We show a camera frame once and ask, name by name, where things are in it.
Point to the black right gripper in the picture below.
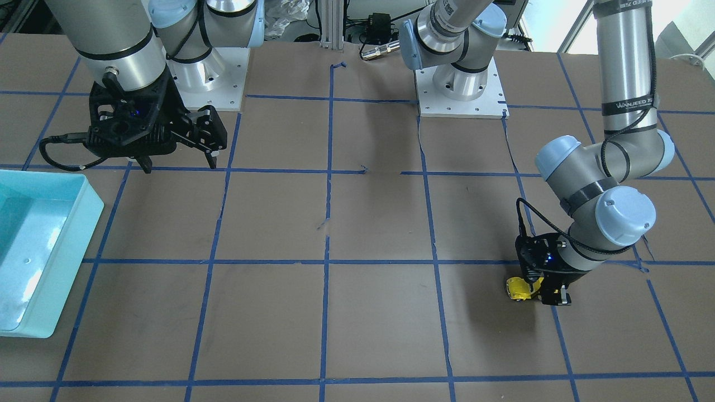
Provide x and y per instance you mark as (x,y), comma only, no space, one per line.
(172,107)

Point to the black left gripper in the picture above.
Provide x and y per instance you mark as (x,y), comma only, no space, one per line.
(565,277)

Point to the yellow beetle toy car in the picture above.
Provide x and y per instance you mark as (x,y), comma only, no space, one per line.
(519,290)

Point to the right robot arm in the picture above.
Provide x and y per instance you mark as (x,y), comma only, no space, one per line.
(144,60)

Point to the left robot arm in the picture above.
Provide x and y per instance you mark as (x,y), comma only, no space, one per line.
(459,39)

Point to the turquoise plastic bin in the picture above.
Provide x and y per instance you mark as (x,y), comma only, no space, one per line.
(47,222)

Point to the silver cylindrical connector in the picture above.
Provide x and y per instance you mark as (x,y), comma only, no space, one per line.
(379,51)

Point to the black power adapter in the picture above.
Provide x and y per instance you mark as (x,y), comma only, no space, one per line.
(378,28)

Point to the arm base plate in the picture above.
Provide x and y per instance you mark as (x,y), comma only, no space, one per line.
(217,80)
(444,91)

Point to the aluminium frame post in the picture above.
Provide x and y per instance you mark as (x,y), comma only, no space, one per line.
(332,24)

